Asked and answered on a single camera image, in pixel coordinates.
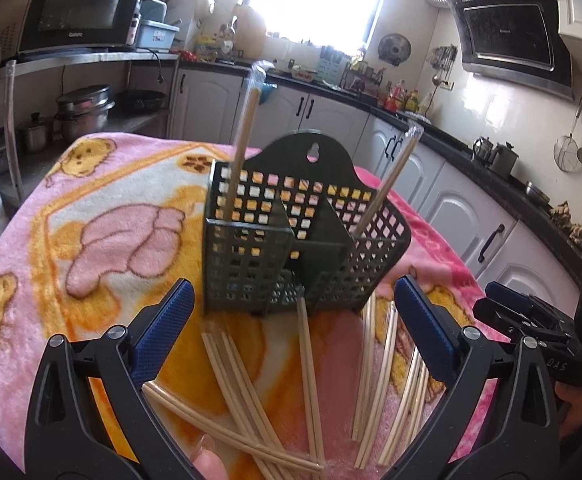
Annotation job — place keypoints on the steel pot on shelf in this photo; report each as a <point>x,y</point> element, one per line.
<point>84,111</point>

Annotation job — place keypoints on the dark green utensil basket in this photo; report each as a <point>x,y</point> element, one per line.
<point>292,233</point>

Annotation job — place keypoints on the pink cartoon blanket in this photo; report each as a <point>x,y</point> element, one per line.
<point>116,222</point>

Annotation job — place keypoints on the person's left hand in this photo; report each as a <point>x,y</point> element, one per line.
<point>204,458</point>

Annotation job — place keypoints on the chopsticks pair leaning on basket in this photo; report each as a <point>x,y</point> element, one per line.
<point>312,414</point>

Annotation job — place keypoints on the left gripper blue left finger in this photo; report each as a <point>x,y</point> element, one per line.
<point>65,436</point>

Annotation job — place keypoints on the blue plastic bin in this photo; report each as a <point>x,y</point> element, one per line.
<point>153,35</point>

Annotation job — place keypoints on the wrapped chopsticks pair long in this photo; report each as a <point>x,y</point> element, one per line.
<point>372,386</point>

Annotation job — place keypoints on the black kettle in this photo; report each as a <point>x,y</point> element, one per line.
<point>503,159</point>

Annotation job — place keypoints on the white kitchen cabinets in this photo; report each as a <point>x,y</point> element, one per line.
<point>489,222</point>

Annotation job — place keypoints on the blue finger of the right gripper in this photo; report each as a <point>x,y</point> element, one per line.
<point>500,298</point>
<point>553,333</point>

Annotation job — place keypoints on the black microwave oven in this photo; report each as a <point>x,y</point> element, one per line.
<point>55,24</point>

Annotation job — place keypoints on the hanging strainer ladle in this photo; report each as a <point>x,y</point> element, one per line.
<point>566,147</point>

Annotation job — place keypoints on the metal shelf rack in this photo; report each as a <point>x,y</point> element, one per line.
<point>49,102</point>

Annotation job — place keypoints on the bare chopsticks left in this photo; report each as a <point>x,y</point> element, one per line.
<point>252,432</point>

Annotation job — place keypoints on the black range hood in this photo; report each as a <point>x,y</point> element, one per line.
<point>516,41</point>

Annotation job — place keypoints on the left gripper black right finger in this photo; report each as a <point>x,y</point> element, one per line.
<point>497,418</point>

